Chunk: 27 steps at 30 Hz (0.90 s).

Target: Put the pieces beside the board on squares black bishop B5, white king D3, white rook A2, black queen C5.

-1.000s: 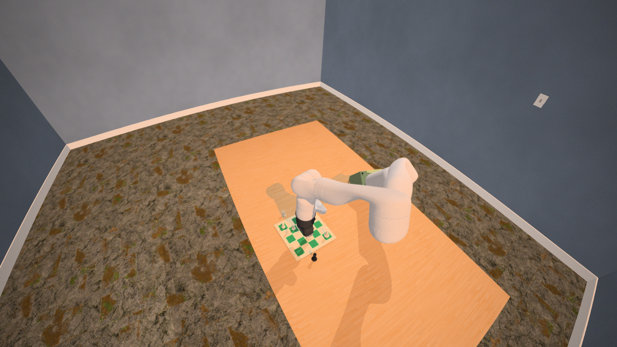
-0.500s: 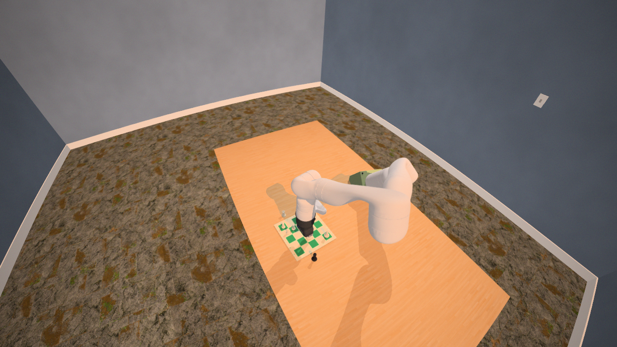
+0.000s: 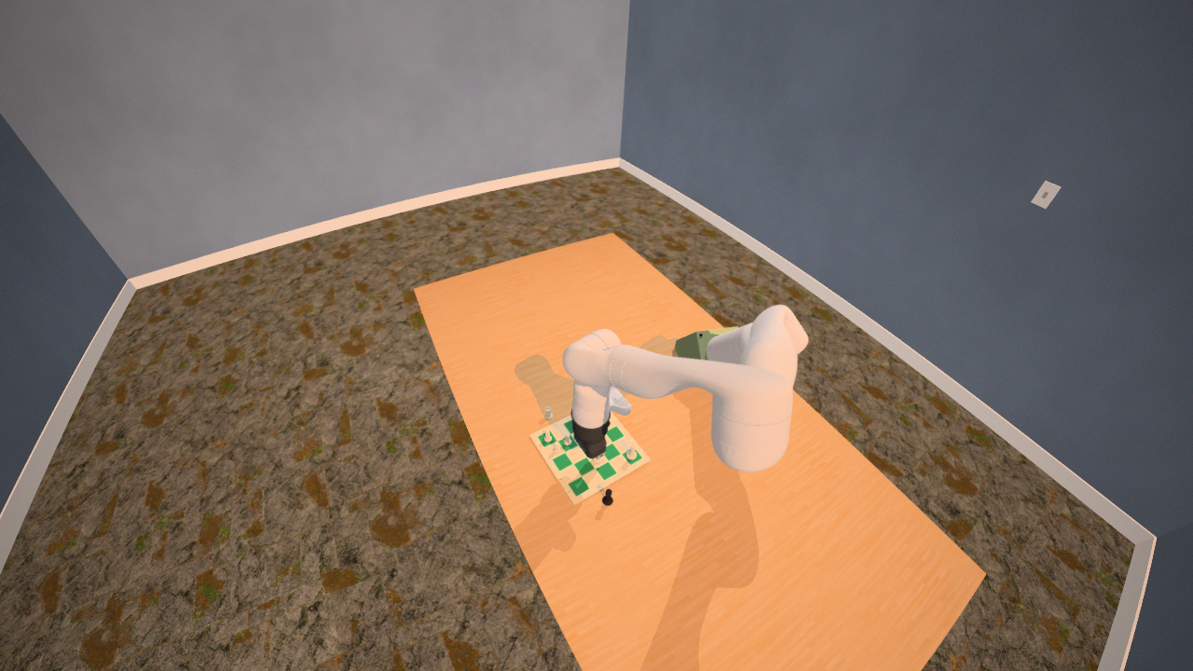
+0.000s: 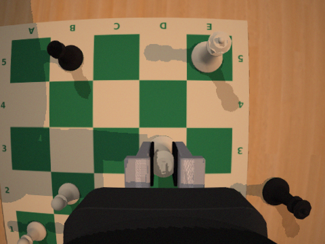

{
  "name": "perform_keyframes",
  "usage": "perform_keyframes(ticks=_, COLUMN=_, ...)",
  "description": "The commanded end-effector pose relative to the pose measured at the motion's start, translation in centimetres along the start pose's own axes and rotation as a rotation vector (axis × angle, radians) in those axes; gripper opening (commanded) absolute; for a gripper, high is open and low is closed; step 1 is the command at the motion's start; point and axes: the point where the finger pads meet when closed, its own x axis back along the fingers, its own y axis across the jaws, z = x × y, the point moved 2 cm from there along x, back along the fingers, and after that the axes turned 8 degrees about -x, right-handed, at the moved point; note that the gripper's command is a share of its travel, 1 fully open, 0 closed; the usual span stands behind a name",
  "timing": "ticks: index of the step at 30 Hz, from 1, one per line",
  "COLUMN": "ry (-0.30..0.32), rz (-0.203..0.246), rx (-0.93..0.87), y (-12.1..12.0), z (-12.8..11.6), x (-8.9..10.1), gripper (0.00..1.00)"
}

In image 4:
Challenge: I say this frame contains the black chess piece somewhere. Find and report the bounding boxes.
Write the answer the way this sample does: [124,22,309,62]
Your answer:
[47,41,83,71]
[262,178,311,220]

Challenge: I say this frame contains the green and cream chessboard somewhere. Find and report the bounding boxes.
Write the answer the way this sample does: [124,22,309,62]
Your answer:
[0,18,249,244]

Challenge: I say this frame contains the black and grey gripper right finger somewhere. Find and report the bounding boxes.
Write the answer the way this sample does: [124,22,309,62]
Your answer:
[172,142,205,188]

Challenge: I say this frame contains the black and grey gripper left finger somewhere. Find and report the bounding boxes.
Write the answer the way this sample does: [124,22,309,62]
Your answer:
[124,142,154,188]

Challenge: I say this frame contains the white pawn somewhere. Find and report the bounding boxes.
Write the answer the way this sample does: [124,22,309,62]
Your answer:
[51,182,80,211]
[17,221,47,244]

